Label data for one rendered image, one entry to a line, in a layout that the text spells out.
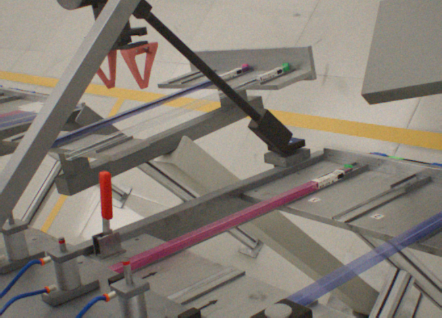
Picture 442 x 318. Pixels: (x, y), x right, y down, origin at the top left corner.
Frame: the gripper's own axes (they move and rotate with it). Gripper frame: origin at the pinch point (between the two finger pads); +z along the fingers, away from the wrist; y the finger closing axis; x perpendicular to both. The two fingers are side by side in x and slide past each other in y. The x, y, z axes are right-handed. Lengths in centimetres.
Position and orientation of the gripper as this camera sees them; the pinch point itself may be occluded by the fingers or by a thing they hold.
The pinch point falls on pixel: (126, 83)
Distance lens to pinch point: 125.1
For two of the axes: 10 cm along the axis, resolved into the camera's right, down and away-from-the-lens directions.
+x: 7.0, -3.2, 6.4
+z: 1.8, 9.5, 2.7
